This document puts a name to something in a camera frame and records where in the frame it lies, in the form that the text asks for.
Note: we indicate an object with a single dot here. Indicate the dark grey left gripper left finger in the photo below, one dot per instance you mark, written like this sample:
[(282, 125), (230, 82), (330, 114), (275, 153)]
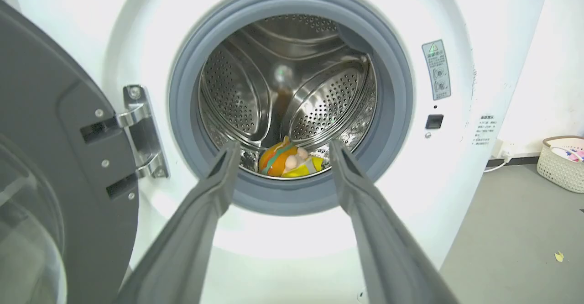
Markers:
[(182, 244)]

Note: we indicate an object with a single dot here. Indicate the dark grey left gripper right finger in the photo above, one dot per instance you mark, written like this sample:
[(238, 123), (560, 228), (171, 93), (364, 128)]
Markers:
[(388, 249)]

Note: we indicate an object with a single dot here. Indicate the orange yellow plush toy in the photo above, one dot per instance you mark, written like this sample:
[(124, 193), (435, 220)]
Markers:
[(288, 161)]

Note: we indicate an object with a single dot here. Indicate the grey washing machine door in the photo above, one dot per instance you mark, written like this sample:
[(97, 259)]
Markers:
[(54, 167)]

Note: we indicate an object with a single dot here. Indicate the white front-load washing machine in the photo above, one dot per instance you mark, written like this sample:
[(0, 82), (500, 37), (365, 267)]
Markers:
[(292, 89)]

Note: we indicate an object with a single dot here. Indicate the beige woven laundry basket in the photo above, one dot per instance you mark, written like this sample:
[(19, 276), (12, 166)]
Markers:
[(559, 167)]

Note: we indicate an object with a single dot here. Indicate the pink white plush toy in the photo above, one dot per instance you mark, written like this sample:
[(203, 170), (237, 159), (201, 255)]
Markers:
[(570, 152)]

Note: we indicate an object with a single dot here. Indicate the chrome door hinge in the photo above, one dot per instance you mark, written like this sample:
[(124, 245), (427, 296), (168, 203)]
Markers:
[(142, 130)]

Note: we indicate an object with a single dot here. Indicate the yellow paper scrap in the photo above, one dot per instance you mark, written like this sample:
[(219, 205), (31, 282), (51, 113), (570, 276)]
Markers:
[(559, 256)]

